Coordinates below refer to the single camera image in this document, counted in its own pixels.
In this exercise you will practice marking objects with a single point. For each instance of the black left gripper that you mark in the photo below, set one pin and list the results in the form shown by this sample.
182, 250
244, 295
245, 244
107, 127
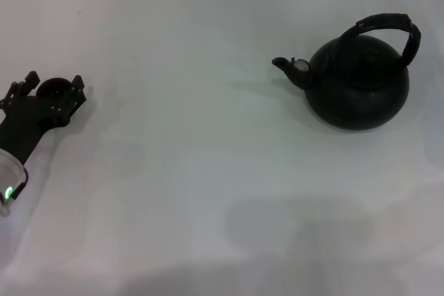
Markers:
24, 119

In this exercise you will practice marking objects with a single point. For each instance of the small black teacup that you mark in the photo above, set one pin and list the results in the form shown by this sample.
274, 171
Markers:
53, 88

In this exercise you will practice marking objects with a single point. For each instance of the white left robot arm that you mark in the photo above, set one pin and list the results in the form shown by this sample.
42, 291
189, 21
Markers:
8, 178

